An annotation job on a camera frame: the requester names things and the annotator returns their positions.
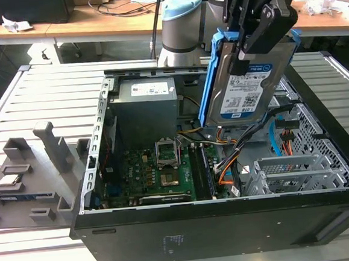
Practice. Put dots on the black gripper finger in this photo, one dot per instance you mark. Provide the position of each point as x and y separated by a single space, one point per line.
237 4
272 29

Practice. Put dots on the hard disk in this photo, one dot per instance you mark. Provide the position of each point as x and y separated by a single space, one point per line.
244 100

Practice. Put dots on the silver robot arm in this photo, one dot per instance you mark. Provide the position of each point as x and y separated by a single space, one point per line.
181 27

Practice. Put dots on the crumpled clear plastic wrap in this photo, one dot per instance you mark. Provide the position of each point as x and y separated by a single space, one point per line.
323 4

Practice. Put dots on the wooden desk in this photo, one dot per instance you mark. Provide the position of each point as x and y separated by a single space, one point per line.
108 23

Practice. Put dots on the grey power supply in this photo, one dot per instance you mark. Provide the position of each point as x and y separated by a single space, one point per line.
143 115

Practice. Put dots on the black RAM stick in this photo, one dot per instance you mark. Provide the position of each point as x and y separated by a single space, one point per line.
208 173

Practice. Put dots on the green motherboard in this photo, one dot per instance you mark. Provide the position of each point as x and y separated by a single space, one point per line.
141 175

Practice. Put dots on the black graphics card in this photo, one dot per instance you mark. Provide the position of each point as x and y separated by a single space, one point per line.
164 198

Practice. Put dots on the black PC case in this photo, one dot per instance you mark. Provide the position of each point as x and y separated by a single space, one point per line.
231 235

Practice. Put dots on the large black box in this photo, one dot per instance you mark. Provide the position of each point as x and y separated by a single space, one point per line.
26 10

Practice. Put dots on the crumpled white paper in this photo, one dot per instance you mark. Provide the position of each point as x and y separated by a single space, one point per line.
15 24

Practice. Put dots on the grey parts rack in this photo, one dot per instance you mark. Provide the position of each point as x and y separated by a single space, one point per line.
43 189

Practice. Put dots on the silver CPU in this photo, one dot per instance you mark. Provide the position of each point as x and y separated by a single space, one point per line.
9 179

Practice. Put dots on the blue RAM stick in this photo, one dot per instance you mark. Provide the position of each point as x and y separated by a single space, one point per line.
16 198

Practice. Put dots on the grey metal bracket frame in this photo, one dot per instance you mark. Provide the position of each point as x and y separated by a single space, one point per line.
288 160

